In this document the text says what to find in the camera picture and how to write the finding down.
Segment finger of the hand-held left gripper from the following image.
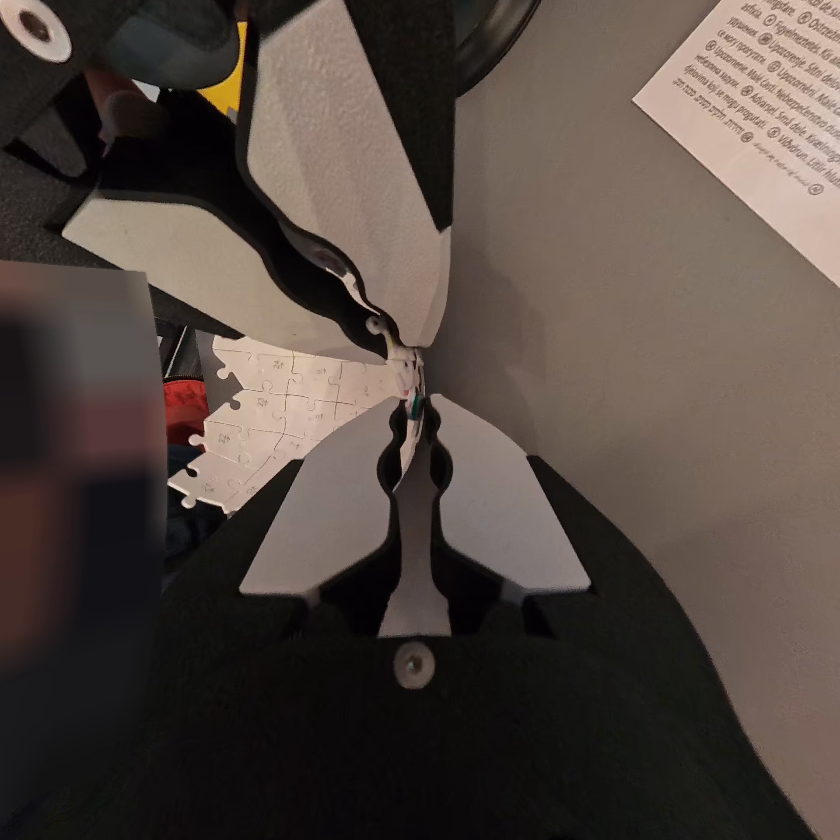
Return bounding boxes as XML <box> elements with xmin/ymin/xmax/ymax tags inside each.
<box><xmin>61</xmin><ymin>141</ymin><xmax>391</xmax><ymax>365</ymax></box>
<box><xmin>235</xmin><ymin>0</ymin><xmax>454</xmax><ymax>349</ymax></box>

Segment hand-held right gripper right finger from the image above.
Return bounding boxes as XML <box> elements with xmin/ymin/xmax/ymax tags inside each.
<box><xmin>423</xmin><ymin>392</ymin><xmax>592</xmax><ymax>636</ymax></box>

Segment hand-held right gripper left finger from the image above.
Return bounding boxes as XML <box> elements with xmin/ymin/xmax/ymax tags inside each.
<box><xmin>240</xmin><ymin>395</ymin><xmax>406</xmax><ymax>636</ymax></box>

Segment partly built puzzle ball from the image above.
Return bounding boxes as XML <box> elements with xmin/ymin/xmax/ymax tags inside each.
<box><xmin>167</xmin><ymin>246</ymin><xmax>431</xmax><ymax>516</ymax></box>

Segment person's dark clothing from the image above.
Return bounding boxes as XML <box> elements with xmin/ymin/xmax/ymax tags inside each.
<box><xmin>164</xmin><ymin>446</ymin><xmax>227</xmax><ymax>562</ymax></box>

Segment black round ball stand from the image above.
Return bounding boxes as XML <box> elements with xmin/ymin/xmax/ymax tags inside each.
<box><xmin>453</xmin><ymin>0</ymin><xmax>542</xmax><ymax>96</ymax></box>

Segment white instruction leaflet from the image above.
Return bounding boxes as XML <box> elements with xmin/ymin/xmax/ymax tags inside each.
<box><xmin>632</xmin><ymin>0</ymin><xmax>840</xmax><ymax>290</ymax></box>

